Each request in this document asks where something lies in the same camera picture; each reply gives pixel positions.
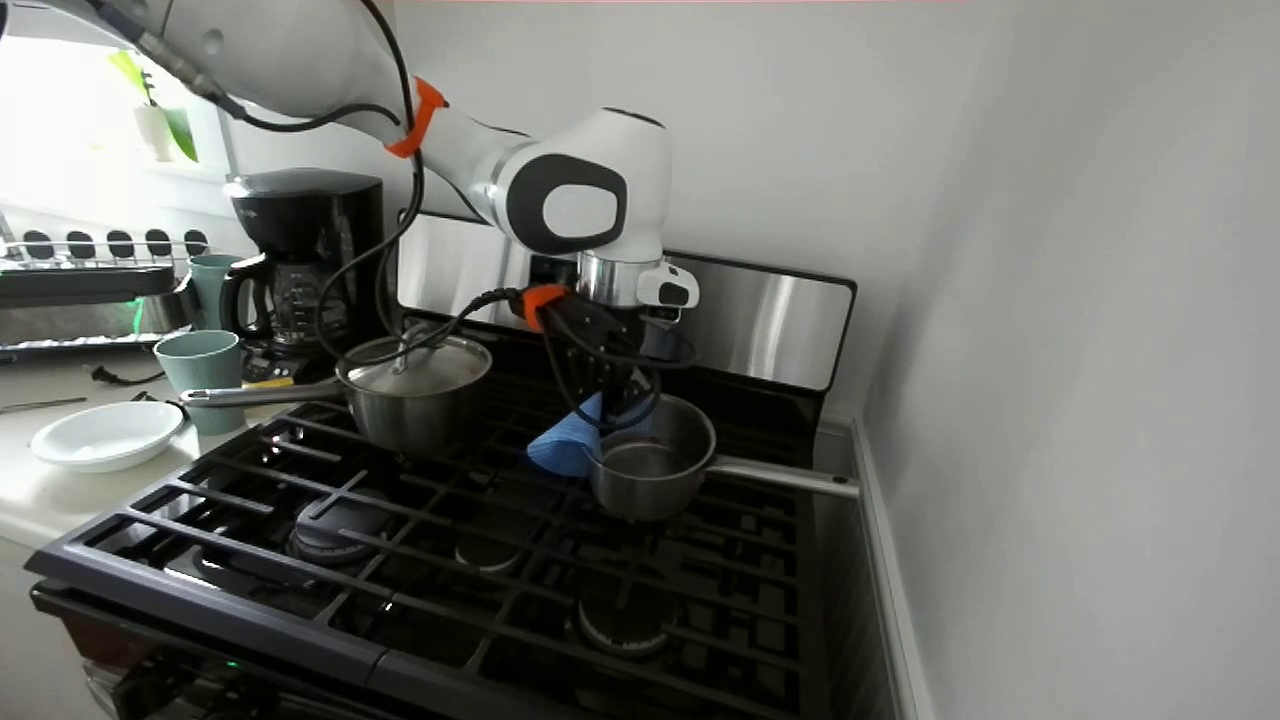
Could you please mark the black drip coffee maker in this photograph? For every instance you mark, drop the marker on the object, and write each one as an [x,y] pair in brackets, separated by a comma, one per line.
[293,226]

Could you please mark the green potted plant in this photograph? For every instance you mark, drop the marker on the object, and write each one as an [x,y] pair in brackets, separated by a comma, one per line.
[168,134]

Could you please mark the bright window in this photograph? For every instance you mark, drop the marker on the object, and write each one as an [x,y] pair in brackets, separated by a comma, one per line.
[66,145]

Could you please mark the blue cloth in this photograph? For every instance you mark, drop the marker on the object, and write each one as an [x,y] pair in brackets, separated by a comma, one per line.
[561,445]

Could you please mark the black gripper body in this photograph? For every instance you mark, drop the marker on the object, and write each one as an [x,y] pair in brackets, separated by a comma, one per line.
[624,332]

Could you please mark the stainless steel gas stove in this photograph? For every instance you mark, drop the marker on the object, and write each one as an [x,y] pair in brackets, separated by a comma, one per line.
[402,575]

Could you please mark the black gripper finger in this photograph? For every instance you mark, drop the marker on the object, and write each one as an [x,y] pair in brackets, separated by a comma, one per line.
[637,391]
[596,391]

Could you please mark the stainless steel countertop appliance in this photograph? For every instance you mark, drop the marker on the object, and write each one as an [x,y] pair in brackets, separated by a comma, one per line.
[82,284]

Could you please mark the teal mug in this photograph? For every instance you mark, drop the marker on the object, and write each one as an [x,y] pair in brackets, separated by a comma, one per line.
[211,284]
[200,362]

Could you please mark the white plate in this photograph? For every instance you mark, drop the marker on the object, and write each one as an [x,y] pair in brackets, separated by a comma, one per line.
[104,436]

